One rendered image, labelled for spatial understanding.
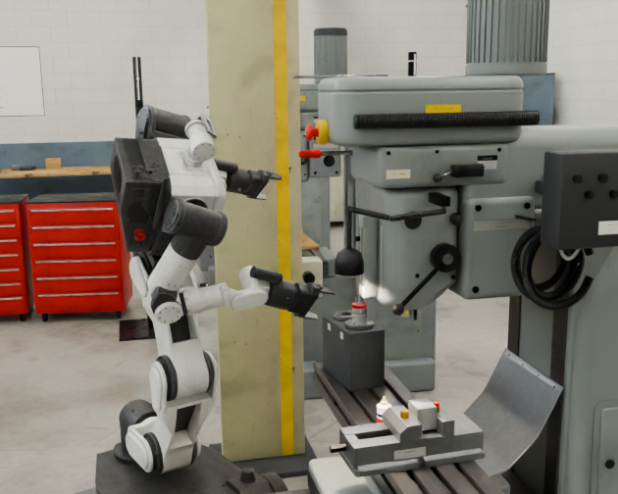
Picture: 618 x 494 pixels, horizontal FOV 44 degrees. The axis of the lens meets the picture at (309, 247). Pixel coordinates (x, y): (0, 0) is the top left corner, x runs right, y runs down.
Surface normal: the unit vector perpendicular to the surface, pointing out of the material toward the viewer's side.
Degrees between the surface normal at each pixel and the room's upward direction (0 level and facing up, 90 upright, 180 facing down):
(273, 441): 90
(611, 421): 88
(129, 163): 34
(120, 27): 90
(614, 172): 90
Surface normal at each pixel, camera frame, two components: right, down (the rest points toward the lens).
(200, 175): 0.30, -0.72
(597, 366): 0.22, 0.17
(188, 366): 0.47, -0.35
